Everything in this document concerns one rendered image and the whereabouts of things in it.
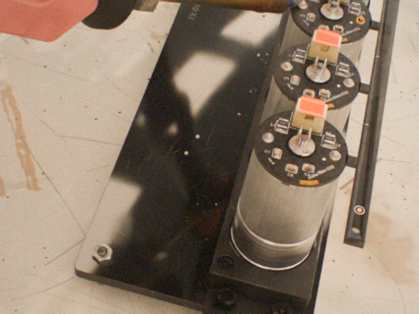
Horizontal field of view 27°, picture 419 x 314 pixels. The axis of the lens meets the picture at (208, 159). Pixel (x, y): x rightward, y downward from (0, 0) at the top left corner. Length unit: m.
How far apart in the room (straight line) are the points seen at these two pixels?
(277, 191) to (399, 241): 0.08
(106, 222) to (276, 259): 0.05
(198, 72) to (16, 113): 0.07
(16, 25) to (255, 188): 0.08
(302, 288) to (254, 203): 0.03
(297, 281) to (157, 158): 0.07
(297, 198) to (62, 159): 0.10
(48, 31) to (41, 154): 0.11
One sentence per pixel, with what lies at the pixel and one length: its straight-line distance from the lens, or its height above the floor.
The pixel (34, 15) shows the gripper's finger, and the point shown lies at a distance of 0.19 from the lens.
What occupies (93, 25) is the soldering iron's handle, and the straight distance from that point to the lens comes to 0.21.
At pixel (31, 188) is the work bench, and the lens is 0.29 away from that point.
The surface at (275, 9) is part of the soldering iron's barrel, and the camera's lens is 0.25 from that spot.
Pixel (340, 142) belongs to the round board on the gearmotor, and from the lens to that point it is 0.23.
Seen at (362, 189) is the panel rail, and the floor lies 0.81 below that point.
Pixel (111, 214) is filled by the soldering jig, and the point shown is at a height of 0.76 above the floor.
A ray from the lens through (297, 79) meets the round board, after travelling 0.24.
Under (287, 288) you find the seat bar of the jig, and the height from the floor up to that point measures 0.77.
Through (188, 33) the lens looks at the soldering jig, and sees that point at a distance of 0.32.
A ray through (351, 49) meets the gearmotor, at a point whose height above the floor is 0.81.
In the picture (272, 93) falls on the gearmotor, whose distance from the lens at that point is 0.25.
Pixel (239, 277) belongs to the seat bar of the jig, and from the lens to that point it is 0.25.
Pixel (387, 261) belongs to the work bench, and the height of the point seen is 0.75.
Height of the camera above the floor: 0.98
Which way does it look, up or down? 50 degrees down
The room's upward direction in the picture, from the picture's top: 12 degrees clockwise
